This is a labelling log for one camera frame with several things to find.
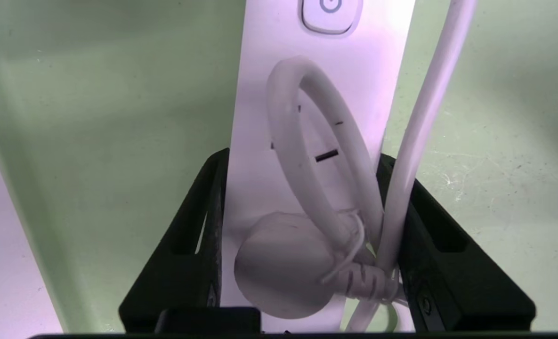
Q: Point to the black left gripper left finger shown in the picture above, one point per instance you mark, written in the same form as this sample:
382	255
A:
184	273

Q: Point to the light green plastic tray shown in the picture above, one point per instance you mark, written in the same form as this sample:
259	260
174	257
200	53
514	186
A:
118	165

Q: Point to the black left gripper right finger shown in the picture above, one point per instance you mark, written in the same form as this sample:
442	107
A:
453	282

